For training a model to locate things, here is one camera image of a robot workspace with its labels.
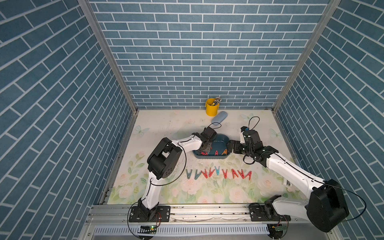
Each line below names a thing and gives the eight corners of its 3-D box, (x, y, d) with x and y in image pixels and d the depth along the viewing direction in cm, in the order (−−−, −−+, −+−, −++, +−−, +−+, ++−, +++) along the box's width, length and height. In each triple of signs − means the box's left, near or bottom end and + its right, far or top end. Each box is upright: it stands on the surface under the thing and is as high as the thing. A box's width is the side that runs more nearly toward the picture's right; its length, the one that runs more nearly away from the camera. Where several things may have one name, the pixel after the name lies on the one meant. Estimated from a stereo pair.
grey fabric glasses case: (209, 122, 115) (209, 120, 113) (222, 111, 122) (222, 109, 121) (216, 126, 112) (216, 125, 110) (229, 115, 119) (229, 113, 118)
